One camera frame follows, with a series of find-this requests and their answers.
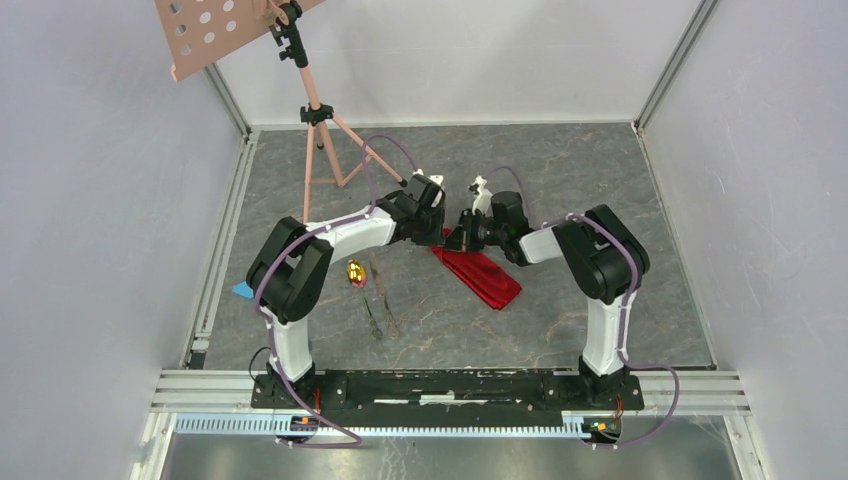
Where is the iridescent spoon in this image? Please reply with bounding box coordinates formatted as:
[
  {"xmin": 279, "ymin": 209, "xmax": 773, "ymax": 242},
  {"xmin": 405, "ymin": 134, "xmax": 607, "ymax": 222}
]
[{"xmin": 346, "ymin": 259, "xmax": 367, "ymax": 289}]

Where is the red cloth napkin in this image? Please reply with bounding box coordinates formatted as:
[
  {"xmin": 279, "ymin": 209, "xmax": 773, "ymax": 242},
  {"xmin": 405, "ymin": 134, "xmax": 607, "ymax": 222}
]
[{"xmin": 430, "ymin": 246, "xmax": 522, "ymax": 310}]

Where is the pink music stand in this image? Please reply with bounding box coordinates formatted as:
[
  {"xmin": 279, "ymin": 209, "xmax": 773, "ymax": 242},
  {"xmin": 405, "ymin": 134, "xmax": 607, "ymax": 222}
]
[{"xmin": 153, "ymin": 0, "xmax": 409, "ymax": 223}]

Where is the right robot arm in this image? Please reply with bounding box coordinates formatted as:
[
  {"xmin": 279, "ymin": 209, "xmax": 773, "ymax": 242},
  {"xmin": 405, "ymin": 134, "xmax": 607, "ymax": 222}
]
[{"xmin": 445, "ymin": 191, "xmax": 650, "ymax": 408}]

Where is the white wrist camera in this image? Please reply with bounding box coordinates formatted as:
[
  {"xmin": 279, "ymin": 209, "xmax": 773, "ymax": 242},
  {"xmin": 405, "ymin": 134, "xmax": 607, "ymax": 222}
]
[
  {"xmin": 428, "ymin": 175, "xmax": 444, "ymax": 204},
  {"xmin": 468, "ymin": 175, "xmax": 493, "ymax": 216}
]

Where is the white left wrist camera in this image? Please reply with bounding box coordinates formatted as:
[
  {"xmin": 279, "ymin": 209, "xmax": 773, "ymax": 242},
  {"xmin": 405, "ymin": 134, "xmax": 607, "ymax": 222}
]
[{"xmin": 428, "ymin": 175, "xmax": 444, "ymax": 204}]

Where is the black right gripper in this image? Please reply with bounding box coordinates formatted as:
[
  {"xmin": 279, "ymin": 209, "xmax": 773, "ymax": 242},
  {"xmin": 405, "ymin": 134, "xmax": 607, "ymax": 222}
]
[{"xmin": 446, "ymin": 209, "xmax": 506, "ymax": 254}]

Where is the blue and cream block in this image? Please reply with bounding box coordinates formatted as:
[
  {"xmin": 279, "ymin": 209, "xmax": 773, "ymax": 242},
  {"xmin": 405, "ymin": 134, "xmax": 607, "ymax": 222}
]
[{"xmin": 231, "ymin": 282, "xmax": 254, "ymax": 300}]

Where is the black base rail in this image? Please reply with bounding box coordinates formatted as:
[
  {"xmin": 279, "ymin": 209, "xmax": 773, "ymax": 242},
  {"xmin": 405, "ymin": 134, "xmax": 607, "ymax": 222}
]
[{"xmin": 250, "ymin": 369, "xmax": 645, "ymax": 429}]

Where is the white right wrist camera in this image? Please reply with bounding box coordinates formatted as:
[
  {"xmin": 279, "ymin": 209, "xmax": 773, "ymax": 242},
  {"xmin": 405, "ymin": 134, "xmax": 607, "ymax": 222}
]
[{"xmin": 468, "ymin": 175, "xmax": 493, "ymax": 216}]

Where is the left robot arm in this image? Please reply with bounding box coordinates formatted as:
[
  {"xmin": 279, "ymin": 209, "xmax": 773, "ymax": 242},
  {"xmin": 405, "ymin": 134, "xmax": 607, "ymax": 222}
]
[{"xmin": 246, "ymin": 171, "xmax": 445, "ymax": 408}]

